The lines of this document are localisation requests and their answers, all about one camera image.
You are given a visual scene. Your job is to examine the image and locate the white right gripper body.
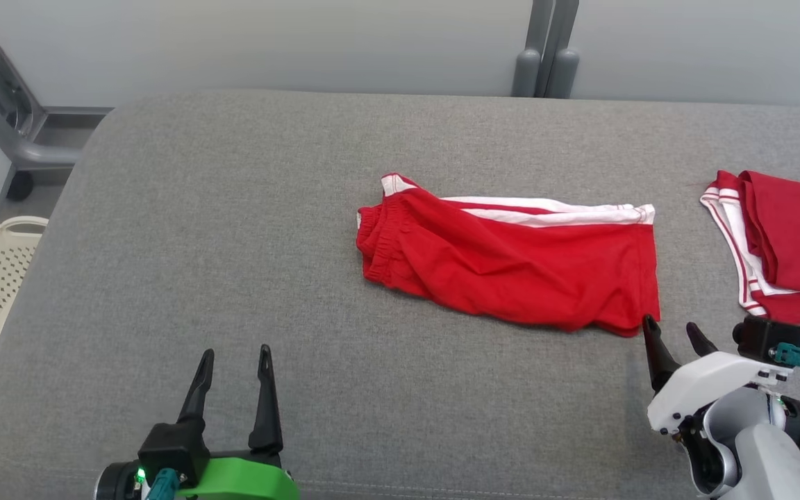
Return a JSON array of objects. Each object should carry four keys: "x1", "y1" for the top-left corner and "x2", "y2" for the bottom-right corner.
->
[{"x1": 647, "y1": 351, "x2": 794, "y2": 435}]

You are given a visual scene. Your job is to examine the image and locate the grey partition post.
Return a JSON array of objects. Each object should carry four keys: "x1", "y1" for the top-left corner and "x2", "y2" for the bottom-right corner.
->
[
  {"x1": 510, "y1": 0, "x2": 555, "y2": 99},
  {"x1": 544, "y1": 0, "x2": 581, "y2": 99}
]

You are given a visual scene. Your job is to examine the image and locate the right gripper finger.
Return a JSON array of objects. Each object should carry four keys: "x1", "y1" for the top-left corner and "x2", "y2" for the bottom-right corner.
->
[
  {"x1": 685, "y1": 322, "x2": 719, "y2": 359},
  {"x1": 641, "y1": 315, "x2": 683, "y2": 393}
]

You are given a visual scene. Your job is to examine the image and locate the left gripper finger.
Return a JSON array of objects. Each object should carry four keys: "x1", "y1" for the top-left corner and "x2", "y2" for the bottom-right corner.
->
[
  {"x1": 177, "y1": 348, "x2": 215, "y2": 425},
  {"x1": 248, "y1": 344, "x2": 284, "y2": 452}
]

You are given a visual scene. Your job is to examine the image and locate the grey partition leg with caster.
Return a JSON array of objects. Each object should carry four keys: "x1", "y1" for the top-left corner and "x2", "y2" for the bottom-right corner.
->
[{"x1": 0, "y1": 0, "x2": 113, "y2": 203}]

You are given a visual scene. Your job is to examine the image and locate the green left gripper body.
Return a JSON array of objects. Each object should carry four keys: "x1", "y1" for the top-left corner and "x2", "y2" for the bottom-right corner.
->
[{"x1": 176, "y1": 448, "x2": 301, "y2": 500}]

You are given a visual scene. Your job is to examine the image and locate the red white sports shorts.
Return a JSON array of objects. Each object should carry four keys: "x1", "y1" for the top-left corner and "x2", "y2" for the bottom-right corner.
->
[{"x1": 356, "y1": 172, "x2": 662, "y2": 338}]

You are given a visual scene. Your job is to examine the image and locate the red white basketball jersey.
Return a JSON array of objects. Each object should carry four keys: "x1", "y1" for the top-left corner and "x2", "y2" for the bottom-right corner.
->
[{"x1": 699, "y1": 169, "x2": 800, "y2": 326}]

